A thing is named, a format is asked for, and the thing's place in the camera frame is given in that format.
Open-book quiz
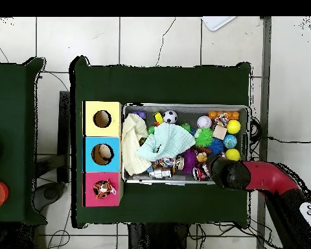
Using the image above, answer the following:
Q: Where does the black and white soccer ball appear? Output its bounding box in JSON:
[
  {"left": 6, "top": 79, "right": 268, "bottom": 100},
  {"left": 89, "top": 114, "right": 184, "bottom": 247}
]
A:
[{"left": 162, "top": 109, "right": 179, "bottom": 125}]

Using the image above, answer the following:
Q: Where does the white tray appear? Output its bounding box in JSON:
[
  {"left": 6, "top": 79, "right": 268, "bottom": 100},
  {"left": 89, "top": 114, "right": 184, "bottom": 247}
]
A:
[{"left": 201, "top": 16, "right": 236, "bottom": 32}]

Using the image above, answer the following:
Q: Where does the blue globe ball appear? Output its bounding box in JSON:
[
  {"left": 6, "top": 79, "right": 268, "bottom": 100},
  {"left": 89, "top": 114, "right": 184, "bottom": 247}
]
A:
[{"left": 223, "top": 134, "right": 238, "bottom": 149}]

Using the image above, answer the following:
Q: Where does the white baseball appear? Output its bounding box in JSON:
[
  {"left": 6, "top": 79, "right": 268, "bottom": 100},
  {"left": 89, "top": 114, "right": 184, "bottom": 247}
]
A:
[{"left": 196, "top": 115, "right": 213, "bottom": 129}]

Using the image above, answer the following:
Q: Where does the mint green waffle cloth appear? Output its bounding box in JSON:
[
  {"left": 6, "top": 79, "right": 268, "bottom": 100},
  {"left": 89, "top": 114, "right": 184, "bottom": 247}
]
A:
[{"left": 137, "top": 122, "right": 196, "bottom": 162}]

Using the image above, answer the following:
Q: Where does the blue spiky ball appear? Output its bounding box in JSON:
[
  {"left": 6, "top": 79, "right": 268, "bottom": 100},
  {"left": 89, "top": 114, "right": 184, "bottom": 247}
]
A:
[{"left": 207, "top": 137, "right": 225, "bottom": 156}]

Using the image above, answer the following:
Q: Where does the cream waffle cloth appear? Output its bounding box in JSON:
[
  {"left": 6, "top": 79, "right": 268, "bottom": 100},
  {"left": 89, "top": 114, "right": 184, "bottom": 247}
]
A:
[{"left": 121, "top": 112, "right": 152, "bottom": 176}]

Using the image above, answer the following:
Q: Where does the wooden box with three holes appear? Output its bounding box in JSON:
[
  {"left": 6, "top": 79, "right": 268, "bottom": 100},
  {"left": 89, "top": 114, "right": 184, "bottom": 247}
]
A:
[{"left": 82, "top": 101, "right": 124, "bottom": 208}]

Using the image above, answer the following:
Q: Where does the black floor cable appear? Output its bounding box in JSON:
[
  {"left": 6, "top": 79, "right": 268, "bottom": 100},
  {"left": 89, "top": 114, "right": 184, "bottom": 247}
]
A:
[{"left": 251, "top": 136, "right": 311, "bottom": 145}]

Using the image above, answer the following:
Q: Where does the green spiky toy with eyes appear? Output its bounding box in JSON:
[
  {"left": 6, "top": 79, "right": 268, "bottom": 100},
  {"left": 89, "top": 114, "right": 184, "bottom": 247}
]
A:
[{"left": 194, "top": 126, "right": 214, "bottom": 148}]

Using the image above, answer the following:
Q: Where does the orange striped plush tiger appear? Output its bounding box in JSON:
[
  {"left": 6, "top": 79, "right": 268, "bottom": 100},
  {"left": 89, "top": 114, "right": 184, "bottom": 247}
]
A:
[{"left": 92, "top": 179, "right": 117, "bottom": 200}]

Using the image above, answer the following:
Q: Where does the wire mesh bin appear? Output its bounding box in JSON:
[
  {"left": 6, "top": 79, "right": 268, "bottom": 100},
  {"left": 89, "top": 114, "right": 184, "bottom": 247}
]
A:
[{"left": 121, "top": 102, "right": 251, "bottom": 185}]

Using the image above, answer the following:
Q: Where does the colourful knotted rope toy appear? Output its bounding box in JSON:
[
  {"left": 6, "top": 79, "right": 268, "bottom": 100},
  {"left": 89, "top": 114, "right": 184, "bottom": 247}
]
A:
[{"left": 214, "top": 112, "right": 230, "bottom": 127}]

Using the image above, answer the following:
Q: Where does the yellow ball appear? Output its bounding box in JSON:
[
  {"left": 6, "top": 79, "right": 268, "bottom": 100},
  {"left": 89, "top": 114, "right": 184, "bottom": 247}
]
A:
[
  {"left": 226, "top": 119, "right": 242, "bottom": 135},
  {"left": 224, "top": 148, "right": 241, "bottom": 161}
]

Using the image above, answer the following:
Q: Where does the dark green table cloth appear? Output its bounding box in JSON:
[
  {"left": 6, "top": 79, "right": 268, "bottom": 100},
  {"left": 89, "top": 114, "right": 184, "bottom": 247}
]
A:
[
  {"left": 69, "top": 55, "right": 252, "bottom": 229},
  {"left": 0, "top": 57, "right": 47, "bottom": 226}
]

